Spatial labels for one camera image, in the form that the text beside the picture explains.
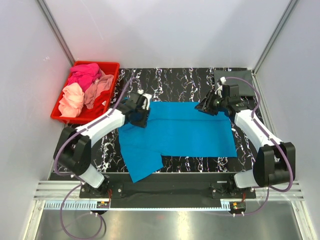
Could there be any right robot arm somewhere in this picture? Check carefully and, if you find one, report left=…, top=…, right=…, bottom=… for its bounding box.
left=195, top=84, right=296, bottom=199

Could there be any peach t shirt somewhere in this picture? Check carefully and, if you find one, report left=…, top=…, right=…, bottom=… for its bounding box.
left=58, top=83, right=85, bottom=118

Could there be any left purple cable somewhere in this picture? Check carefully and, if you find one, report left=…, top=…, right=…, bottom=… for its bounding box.
left=52, top=76, right=143, bottom=240

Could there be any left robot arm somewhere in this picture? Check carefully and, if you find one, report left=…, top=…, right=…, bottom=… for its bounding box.
left=53, top=90, right=153, bottom=198

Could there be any folded dark grey t shirt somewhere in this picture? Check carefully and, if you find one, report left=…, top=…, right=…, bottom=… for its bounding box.
left=213, top=69, right=255, bottom=98

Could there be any blue t shirt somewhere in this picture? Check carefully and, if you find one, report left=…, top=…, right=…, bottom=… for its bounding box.
left=118, top=101, right=237, bottom=183

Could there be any red t shirt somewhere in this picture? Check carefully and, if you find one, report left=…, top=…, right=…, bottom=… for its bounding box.
left=79, top=90, right=111, bottom=119

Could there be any dusty pink t shirt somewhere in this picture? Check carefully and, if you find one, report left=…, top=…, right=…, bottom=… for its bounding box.
left=84, top=74, right=114, bottom=109

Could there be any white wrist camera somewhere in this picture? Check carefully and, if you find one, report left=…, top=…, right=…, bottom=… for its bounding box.
left=215, top=76, right=227, bottom=98
left=137, top=89, right=153, bottom=110

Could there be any hot pink t shirt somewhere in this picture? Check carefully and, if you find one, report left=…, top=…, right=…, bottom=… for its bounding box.
left=67, top=63, right=102, bottom=92

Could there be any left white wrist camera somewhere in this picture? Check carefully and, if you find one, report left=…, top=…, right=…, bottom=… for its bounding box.
left=137, top=89, right=153, bottom=110

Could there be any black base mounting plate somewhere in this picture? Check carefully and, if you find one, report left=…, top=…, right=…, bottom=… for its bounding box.
left=79, top=172, right=256, bottom=210

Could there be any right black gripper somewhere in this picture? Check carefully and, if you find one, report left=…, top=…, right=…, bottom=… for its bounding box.
left=194, top=90, right=228, bottom=117

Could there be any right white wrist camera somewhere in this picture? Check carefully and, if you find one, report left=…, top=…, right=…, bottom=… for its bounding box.
left=215, top=76, right=227, bottom=98

